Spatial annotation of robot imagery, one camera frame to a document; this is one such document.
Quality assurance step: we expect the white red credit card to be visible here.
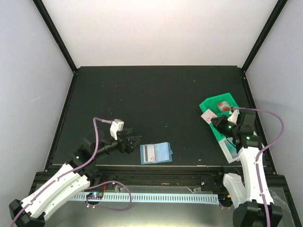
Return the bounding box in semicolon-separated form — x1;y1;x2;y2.
201;109;217;124

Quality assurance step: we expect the blue leather card holder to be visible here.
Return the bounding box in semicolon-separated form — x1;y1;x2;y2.
140;142;173;165

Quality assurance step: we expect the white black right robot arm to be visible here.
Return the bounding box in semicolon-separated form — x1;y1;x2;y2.
211;108;283;227

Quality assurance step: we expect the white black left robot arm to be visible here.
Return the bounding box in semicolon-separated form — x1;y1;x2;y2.
9;129;141;227

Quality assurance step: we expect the green divided storage bin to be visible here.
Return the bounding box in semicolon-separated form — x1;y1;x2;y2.
199;92;244;164

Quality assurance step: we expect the left controller circuit board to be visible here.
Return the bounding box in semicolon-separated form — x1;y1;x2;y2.
86;192;103;200

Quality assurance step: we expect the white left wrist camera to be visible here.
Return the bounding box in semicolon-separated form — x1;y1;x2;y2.
110;119;124;140

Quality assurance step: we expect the black aluminium front rail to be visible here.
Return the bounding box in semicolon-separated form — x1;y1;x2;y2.
35;164;287;190

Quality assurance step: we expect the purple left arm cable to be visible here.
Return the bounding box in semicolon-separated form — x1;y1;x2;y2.
10;117;112;227

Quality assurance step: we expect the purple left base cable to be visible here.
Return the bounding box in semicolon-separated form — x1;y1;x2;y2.
82;180;133;211

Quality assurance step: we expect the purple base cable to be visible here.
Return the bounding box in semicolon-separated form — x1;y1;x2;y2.
218;201;235;210
82;180;133;211

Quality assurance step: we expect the black right side rail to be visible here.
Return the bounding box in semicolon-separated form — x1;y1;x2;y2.
240;68;277;175

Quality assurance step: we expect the light blue slotted cable duct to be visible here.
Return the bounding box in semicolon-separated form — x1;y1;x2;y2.
70;192;219;205

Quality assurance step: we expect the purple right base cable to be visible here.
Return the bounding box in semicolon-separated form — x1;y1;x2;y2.
218;201;235;210

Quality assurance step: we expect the black left side rail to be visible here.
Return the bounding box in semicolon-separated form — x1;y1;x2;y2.
43;71;78;172

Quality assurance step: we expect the black rear right frame post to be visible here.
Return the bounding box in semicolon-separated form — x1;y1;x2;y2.
241;0;288;73

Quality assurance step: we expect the black frame post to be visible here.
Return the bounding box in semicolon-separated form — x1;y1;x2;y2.
241;0;288;73
33;0;77;73

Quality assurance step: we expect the black rear left frame post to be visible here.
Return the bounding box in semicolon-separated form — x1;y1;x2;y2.
33;0;77;73

